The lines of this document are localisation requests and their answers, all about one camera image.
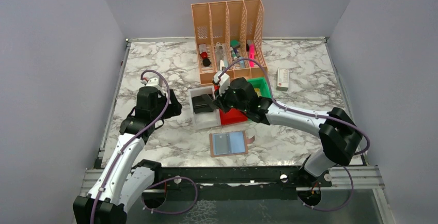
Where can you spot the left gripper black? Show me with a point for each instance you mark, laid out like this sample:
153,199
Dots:
174,108

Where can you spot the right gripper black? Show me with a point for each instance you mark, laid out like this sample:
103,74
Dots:
219,100

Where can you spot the brown leather card holder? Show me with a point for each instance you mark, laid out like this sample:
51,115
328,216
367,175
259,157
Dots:
238,143

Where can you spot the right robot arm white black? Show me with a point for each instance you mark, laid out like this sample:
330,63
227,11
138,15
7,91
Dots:
338,134

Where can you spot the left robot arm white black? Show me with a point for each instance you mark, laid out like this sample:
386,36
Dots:
107,201

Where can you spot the black card stack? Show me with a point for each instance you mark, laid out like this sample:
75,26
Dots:
199,106

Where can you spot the red plastic bin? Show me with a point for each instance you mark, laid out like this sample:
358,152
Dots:
232,117

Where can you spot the green plastic bin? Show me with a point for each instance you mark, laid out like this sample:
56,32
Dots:
261,85

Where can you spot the blue white marker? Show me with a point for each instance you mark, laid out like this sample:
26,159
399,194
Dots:
241,62

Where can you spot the white plastic bin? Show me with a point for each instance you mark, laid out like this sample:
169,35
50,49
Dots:
203,120

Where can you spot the white red small box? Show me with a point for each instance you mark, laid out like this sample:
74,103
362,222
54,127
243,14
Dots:
282,79

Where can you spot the red black small object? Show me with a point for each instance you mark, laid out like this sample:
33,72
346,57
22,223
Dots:
206,62

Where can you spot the pink highlighter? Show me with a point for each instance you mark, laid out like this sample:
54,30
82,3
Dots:
251,55

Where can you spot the teal capped marker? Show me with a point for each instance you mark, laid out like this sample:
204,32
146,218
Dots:
235,45

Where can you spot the peach desk file organizer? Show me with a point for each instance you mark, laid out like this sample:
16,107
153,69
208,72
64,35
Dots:
216,24

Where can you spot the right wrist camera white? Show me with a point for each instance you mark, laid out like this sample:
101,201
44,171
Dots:
221,79

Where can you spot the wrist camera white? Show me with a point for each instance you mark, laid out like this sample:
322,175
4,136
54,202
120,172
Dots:
155,82
221,79

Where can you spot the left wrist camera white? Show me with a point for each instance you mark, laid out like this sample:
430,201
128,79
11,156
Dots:
155,82

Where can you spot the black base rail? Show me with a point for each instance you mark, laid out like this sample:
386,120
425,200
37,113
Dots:
228,183

